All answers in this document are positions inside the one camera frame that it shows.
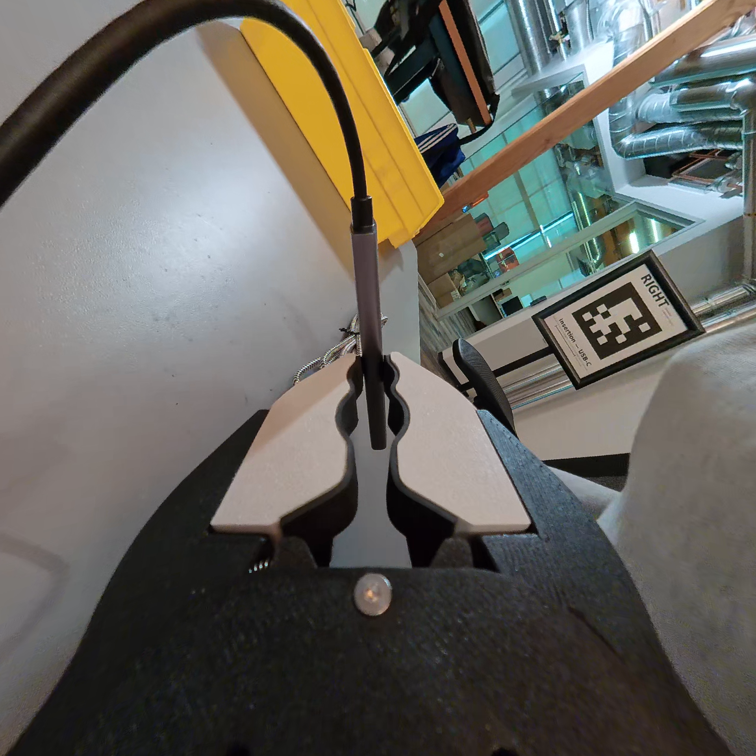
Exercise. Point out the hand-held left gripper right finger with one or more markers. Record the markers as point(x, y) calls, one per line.
point(460, 460)

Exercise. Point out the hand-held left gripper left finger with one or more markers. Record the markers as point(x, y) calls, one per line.
point(295, 460)

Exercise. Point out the black mesh chair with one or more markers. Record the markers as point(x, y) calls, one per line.
point(481, 378)

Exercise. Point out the black framed marker sign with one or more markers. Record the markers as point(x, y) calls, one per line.
point(620, 319)

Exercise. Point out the person's grey hoodie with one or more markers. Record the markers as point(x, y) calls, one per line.
point(697, 531)

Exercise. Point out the blue jacket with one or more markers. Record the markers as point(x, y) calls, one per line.
point(440, 159)

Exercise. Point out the wooden beam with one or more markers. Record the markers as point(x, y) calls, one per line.
point(561, 127)

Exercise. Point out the yellow plastic bin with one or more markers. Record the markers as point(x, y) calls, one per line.
point(366, 118)

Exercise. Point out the silver ventilation ducts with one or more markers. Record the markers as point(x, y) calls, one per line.
point(667, 142)

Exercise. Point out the wood-edged standing desk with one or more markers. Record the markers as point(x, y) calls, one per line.
point(460, 59)

